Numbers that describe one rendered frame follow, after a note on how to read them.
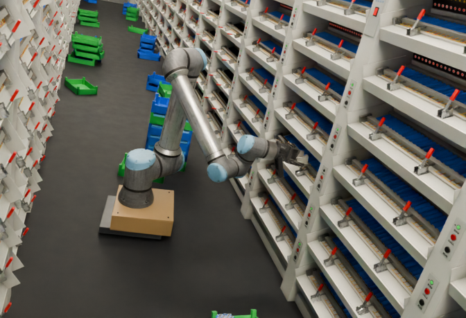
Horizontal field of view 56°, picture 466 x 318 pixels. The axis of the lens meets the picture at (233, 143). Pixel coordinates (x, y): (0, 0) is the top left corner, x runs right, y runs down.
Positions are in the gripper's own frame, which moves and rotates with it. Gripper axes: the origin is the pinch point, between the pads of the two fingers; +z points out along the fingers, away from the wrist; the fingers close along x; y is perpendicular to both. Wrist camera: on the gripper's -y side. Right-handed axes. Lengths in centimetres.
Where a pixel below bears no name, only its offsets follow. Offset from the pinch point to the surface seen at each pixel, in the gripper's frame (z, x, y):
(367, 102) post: -5.1, -27.4, 41.5
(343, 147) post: -5.6, -27.4, 20.8
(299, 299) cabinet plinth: 8, -30, -57
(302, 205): 5.8, -3.9, -20.7
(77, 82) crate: -101, 275, -76
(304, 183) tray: -1.8, -8.1, -6.9
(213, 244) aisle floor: -21, 16, -65
